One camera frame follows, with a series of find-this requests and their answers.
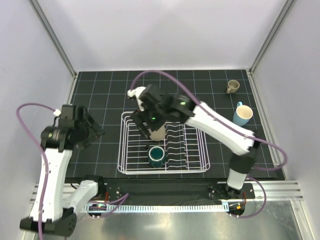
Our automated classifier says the beige paper cup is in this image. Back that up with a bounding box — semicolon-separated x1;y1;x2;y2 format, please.
149;125;166;142

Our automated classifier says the dark green mug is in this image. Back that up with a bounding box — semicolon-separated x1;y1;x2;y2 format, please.
146;145;166;168

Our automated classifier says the blue mug cream inside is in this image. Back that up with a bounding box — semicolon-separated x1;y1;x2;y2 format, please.
232;101;253;127

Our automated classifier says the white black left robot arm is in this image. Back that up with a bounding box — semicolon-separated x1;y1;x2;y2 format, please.
16;104;106;240

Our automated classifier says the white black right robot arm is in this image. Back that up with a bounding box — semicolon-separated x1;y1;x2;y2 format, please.
127;84;259;198

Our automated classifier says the black grid mat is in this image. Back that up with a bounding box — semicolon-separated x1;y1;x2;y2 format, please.
66;70;276;179

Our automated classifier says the small beige mug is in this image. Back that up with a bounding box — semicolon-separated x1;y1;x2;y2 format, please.
226;80;240;94

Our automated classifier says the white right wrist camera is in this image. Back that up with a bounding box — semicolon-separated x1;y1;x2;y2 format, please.
127;86;146;112

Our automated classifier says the white wire dish rack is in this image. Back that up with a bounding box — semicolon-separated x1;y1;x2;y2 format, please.
117;111;210;175

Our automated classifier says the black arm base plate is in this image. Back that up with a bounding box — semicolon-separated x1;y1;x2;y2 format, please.
104;178;256;204

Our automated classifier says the perforated metal cable duct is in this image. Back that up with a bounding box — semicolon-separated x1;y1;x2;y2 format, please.
81;202;229;215

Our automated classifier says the aluminium frame post left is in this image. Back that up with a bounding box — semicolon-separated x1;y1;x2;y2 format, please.
28;0;77;79

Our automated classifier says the aluminium frame post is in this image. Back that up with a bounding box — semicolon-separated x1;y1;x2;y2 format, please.
28;0;77;79
248;0;296;75

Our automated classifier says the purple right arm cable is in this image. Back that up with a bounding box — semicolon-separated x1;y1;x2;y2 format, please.
129;70;288;220

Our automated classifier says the aluminium frame post right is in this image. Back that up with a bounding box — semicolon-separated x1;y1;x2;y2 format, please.
248;0;296;75

